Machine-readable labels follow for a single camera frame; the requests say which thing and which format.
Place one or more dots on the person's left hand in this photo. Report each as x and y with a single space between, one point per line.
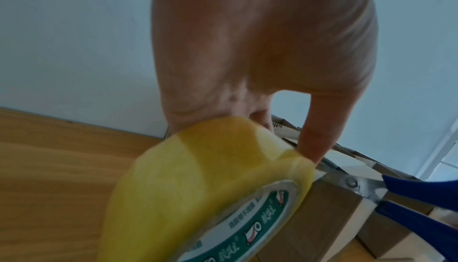
257 34

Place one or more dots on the yellow tape roll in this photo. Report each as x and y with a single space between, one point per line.
179 184

